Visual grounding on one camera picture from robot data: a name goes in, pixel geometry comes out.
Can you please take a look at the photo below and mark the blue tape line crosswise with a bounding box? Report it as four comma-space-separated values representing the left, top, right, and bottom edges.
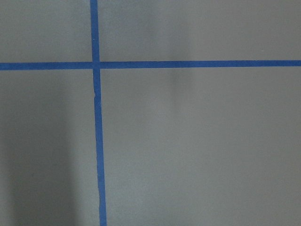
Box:
0, 60, 301, 71

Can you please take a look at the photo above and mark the blue tape line lengthwise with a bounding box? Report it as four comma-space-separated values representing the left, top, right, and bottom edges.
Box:
90, 0, 107, 226

